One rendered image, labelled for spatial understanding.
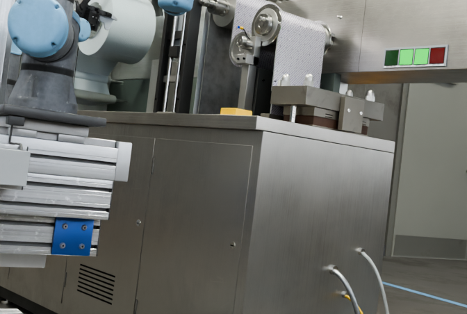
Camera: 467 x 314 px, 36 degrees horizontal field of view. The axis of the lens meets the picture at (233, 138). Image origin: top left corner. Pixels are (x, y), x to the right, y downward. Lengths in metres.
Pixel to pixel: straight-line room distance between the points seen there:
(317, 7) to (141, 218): 1.05
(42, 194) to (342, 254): 1.11
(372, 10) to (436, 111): 5.81
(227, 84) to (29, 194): 1.38
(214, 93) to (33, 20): 1.39
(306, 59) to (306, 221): 0.63
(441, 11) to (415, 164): 5.79
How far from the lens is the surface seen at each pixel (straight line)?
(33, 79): 1.61
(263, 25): 2.49
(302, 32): 2.55
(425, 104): 8.28
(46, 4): 1.47
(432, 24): 2.48
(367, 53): 2.61
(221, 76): 2.78
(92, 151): 1.62
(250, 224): 2.06
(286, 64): 2.48
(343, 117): 2.37
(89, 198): 1.63
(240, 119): 2.08
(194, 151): 2.27
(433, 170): 8.39
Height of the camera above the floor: 0.74
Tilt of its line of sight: 2 degrees up
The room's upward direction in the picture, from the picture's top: 7 degrees clockwise
